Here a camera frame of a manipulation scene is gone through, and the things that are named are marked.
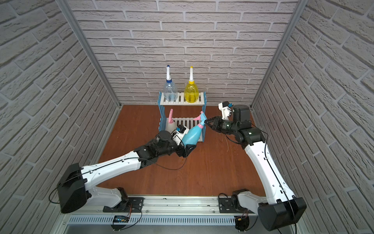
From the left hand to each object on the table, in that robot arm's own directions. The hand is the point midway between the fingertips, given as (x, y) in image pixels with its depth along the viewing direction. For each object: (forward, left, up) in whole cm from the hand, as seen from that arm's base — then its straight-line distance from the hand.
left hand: (190, 136), depth 75 cm
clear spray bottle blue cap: (+29, +12, +7) cm, 32 cm away
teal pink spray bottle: (-3, -1, +6) cm, 6 cm away
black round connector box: (-36, -26, -24) cm, 50 cm away
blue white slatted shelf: (+25, +2, -21) cm, 33 cm away
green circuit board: (-33, +35, -26) cm, 55 cm away
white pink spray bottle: (+14, +12, -9) cm, 21 cm away
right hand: (+1, -5, +10) cm, 11 cm away
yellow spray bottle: (+27, -1, +6) cm, 28 cm away
